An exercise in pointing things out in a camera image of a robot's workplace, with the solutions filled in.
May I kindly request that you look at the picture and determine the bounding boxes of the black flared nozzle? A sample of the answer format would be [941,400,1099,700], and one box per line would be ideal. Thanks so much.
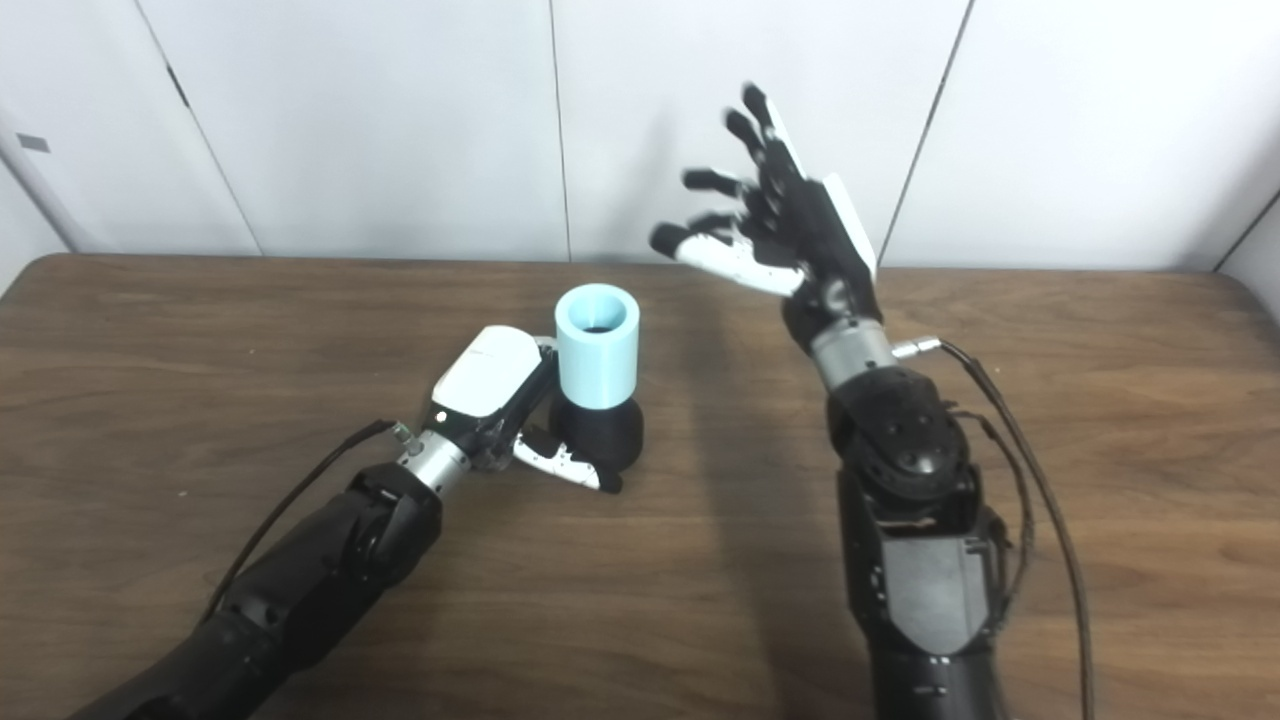
[550,398,645,476]

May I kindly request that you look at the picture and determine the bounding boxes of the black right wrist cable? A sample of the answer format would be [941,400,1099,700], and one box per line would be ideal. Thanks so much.
[890,337,1096,720]

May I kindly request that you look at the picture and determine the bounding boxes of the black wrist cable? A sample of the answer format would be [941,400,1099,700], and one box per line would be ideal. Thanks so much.
[890,337,1096,720]
[200,419,416,626]

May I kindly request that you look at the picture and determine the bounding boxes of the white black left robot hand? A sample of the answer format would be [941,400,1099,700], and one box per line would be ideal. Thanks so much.
[420,325,623,495]

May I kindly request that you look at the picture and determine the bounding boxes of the light blue cup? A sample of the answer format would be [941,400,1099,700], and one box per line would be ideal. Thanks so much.
[554,284,641,411]

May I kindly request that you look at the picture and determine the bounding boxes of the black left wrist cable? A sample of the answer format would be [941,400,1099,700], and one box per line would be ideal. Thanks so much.
[200,419,416,626]

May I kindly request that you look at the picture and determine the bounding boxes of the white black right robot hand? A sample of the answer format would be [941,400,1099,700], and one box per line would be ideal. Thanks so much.
[649,82,886,356]

